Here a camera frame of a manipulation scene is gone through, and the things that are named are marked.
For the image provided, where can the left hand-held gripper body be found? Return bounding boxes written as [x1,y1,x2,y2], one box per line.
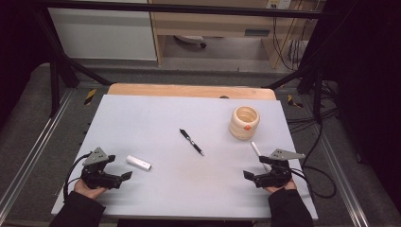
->
[80,147,123,190]

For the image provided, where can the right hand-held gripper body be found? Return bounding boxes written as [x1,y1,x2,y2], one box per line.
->
[253,148,306,189]

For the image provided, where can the white pen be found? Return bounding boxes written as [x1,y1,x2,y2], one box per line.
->
[250,141,270,173]

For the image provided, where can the white capped marker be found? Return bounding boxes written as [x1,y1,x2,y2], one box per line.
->
[126,154,152,172]

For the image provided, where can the cream ribbed pen holder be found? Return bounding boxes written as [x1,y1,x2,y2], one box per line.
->
[229,105,261,141]

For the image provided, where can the black pen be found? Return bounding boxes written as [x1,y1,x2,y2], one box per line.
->
[179,128,205,157]

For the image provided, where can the person's right hand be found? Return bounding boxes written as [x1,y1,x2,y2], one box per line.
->
[264,179,297,194]

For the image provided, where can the person's left hand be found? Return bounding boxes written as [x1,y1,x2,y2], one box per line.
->
[74,179,107,200]

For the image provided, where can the yellow black tape marker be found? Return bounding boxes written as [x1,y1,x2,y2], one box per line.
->
[83,88,97,106]

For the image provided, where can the wooden table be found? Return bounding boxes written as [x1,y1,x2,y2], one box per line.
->
[107,82,278,101]

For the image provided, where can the white cabinet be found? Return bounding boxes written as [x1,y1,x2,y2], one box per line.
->
[46,6,158,61]

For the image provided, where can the black curtain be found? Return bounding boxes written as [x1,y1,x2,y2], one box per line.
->
[0,0,51,127]
[315,0,401,206]

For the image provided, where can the white chair base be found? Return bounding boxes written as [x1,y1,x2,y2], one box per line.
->
[174,34,207,49]

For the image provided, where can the light wooden desk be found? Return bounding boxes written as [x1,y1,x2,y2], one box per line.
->
[148,0,325,69]

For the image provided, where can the white power strip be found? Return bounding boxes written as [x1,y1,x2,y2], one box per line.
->
[266,0,292,9]

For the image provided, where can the left hand-held gripper cable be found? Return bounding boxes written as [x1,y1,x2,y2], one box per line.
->
[62,152,93,202]

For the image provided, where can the hand-held gripper cable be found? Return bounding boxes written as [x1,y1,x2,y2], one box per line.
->
[62,152,93,202]
[288,122,338,200]

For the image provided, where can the right hand-held gripper cable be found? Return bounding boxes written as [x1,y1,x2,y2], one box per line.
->
[288,122,338,200]

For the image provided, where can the black floor cables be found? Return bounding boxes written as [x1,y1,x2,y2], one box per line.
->
[287,79,340,133]

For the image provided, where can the aluminium floor rail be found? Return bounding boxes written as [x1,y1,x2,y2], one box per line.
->
[315,126,370,227]
[0,89,75,216]

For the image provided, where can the hanging black cable bundle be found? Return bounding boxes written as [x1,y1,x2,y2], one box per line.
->
[272,9,316,72]

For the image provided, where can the black metal frame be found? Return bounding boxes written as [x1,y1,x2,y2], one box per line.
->
[31,0,335,124]

